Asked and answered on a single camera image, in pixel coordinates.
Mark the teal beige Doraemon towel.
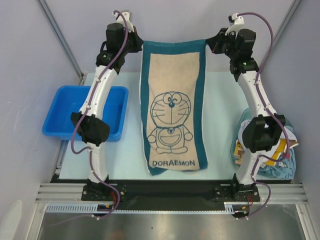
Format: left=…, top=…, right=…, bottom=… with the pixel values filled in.
left=139, top=39, right=208, bottom=176

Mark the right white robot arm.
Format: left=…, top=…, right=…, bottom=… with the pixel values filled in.
left=206, top=28, right=287, bottom=202

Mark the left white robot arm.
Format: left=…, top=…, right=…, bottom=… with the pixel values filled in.
left=70, top=22, right=144, bottom=200

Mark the translucent teal basket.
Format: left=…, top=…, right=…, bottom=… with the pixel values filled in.
left=230, top=108, right=299, bottom=180

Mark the white lavender towel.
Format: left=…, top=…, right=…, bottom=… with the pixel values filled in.
left=237, top=119, right=251, bottom=146

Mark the blue plastic bin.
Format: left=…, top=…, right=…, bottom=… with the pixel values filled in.
left=42, top=85, right=129, bottom=142

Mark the yellow white towel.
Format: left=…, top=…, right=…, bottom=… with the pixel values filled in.
left=231, top=138, right=299, bottom=168

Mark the light blue Doraemon towel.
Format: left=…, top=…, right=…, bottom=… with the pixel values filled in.
left=257, top=126, right=298, bottom=180

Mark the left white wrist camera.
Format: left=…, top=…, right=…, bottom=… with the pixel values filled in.
left=113, top=10, right=135, bottom=33

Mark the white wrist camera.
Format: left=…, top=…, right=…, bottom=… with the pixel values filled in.
left=224, top=13, right=245, bottom=36
left=113, top=10, right=135, bottom=33

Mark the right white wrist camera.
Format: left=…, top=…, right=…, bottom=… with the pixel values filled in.
left=224, top=13, right=245, bottom=36

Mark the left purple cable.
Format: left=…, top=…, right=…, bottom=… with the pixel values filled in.
left=70, top=10, right=130, bottom=221

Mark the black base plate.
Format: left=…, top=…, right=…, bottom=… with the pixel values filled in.
left=49, top=178, right=283, bottom=215

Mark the white slotted cable duct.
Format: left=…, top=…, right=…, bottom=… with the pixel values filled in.
left=45, top=202, right=249, bottom=216

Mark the aluminium frame rail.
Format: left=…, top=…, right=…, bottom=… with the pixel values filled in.
left=34, top=182, right=91, bottom=204

